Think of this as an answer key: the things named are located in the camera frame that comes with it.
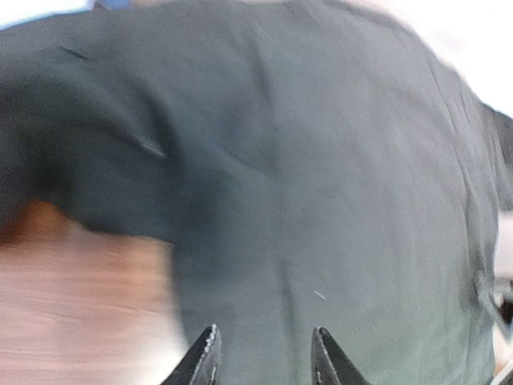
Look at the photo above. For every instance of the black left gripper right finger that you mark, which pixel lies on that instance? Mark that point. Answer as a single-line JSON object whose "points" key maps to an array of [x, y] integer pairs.
{"points": [[329, 363]]}

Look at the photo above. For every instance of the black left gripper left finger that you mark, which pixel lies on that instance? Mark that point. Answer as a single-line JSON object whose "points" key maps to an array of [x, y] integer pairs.
{"points": [[201, 363]]}

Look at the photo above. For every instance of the black long sleeve shirt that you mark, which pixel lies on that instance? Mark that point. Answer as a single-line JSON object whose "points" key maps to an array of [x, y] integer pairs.
{"points": [[312, 163]]}

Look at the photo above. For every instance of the light blue folded shirt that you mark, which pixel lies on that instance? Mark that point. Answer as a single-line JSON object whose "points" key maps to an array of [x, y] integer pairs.
{"points": [[14, 12]]}

